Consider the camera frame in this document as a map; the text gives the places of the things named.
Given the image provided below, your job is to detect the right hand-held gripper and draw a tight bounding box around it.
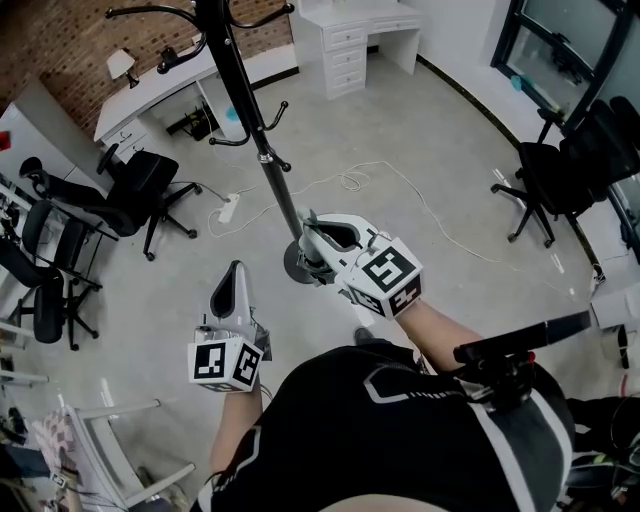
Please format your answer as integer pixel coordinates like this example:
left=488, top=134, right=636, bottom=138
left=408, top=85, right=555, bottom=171
left=305, top=212, right=425, bottom=322

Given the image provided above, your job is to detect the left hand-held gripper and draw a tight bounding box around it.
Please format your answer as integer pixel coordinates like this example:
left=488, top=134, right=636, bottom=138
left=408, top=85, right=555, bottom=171
left=186, top=259, right=274, bottom=395

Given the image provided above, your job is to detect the black coat rack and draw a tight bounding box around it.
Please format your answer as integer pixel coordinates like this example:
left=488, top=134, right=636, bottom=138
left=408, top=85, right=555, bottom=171
left=104, top=0, right=324, bottom=287

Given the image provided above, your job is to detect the person's left forearm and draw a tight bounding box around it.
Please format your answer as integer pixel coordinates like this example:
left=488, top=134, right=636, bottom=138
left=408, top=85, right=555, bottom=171
left=207, top=383, right=264, bottom=482

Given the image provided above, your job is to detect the person's right forearm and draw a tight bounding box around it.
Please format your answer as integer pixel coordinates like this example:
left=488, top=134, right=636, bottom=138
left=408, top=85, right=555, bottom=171
left=394, top=296, right=484, bottom=374

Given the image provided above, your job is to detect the white power strip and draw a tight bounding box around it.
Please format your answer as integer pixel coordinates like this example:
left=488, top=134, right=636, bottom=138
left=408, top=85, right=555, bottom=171
left=217, top=193, right=242, bottom=225

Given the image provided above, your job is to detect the black office chair with headrest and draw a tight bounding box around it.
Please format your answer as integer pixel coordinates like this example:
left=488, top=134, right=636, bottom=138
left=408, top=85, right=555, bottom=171
left=18, top=142, right=204, bottom=263

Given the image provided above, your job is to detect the black router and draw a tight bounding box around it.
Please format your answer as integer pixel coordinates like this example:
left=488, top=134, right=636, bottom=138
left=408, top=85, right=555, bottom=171
left=166, top=107, right=218, bottom=143

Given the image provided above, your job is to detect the white desk with drawers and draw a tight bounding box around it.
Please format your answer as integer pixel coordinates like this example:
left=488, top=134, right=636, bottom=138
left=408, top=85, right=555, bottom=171
left=292, top=0, right=424, bottom=101

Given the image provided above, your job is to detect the black mesh office chair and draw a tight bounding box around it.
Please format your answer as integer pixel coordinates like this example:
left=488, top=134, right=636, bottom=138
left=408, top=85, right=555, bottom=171
left=0, top=234, right=101, bottom=352

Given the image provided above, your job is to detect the white small table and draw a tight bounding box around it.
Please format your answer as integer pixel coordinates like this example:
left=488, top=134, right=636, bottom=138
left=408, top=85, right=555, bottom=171
left=64, top=398, right=198, bottom=509

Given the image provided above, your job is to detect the person's black shirt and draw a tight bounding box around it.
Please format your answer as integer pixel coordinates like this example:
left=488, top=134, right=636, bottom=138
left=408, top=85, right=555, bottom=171
left=193, top=338, right=577, bottom=512

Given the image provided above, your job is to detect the black harness bar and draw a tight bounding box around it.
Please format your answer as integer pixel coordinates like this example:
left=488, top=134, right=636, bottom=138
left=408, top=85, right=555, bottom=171
left=453, top=309, right=592, bottom=412

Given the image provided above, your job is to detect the black folding chair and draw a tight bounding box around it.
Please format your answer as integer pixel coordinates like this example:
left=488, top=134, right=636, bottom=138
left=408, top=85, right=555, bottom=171
left=22, top=199, right=104, bottom=292

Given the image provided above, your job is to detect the white writing desk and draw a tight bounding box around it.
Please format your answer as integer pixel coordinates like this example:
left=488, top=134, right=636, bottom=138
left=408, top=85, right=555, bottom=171
left=93, top=28, right=301, bottom=152

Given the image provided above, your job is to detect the red checkered cloth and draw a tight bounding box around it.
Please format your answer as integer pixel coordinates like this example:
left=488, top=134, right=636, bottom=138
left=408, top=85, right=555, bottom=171
left=30, top=407, right=84, bottom=487

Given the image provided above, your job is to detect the black swivel office chair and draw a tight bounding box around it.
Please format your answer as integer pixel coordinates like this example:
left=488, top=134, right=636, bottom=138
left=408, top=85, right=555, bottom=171
left=490, top=95, right=640, bottom=249

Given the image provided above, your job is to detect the white storage shelf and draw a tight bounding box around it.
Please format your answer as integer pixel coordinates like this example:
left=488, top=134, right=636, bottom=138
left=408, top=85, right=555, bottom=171
left=0, top=169, right=32, bottom=251

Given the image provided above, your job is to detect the white refrigerator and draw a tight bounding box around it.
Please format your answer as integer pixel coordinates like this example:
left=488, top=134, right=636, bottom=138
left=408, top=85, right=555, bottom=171
left=0, top=79, right=117, bottom=202

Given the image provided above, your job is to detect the white shade table lamp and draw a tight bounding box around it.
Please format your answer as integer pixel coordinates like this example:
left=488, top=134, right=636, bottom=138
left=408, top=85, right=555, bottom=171
left=106, top=48, right=141, bottom=90

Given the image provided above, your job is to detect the white box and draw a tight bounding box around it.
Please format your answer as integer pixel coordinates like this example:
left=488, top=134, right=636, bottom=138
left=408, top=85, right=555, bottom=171
left=589, top=288, right=640, bottom=330

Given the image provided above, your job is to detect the dark framed window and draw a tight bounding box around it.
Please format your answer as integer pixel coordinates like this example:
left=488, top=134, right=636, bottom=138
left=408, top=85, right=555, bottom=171
left=489, top=0, right=640, bottom=132

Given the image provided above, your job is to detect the long white cable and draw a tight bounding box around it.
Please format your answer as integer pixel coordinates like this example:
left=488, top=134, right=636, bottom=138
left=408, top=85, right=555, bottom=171
left=207, top=159, right=596, bottom=301

